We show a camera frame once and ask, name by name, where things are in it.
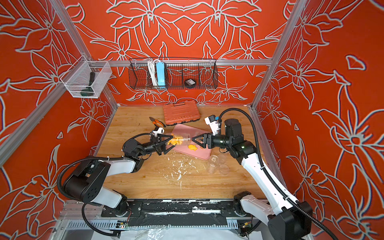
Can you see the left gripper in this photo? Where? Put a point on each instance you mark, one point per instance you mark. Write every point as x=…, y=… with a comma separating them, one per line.
x=157, y=145

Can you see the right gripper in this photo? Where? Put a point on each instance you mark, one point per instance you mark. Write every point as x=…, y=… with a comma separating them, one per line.
x=205, y=141

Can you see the clear cookie jar front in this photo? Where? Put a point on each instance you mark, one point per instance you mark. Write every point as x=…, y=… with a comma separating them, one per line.
x=179, y=139

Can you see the clear cookie jar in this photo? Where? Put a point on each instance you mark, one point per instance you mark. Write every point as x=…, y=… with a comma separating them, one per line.
x=179, y=139
x=212, y=164

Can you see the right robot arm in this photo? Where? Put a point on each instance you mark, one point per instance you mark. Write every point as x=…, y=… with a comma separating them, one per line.
x=286, y=217

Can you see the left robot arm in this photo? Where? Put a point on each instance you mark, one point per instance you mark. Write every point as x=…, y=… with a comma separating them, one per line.
x=83, y=180

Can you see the yellow fish cookie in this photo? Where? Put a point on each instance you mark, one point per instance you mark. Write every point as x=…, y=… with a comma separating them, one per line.
x=192, y=147

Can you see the pink plastic tray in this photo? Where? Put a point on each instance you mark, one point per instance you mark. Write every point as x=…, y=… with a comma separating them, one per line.
x=201, y=153

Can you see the orange tool case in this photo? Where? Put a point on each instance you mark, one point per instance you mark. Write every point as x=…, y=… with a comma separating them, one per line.
x=181, y=113

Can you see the small black box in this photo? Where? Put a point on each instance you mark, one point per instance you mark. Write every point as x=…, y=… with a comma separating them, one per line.
x=190, y=83

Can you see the light blue box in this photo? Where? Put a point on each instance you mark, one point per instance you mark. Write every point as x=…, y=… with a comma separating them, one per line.
x=160, y=68

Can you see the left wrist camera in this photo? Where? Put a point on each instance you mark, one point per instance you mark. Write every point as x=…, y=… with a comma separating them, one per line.
x=158, y=131

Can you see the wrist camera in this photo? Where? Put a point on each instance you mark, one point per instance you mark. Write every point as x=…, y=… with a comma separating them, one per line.
x=158, y=131
x=212, y=122

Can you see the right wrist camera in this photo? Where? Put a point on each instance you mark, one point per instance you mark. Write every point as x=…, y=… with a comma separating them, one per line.
x=212, y=122

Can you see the orange handled pliers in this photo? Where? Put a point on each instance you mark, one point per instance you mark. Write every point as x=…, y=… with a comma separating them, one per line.
x=157, y=122

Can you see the black wire wall basket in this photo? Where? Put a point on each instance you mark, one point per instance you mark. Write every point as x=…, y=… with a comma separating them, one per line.
x=143, y=74

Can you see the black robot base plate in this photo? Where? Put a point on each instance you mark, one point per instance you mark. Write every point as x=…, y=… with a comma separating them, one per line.
x=189, y=213

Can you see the clear acrylic wall box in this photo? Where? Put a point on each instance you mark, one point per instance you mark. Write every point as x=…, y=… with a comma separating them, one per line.
x=86, y=79

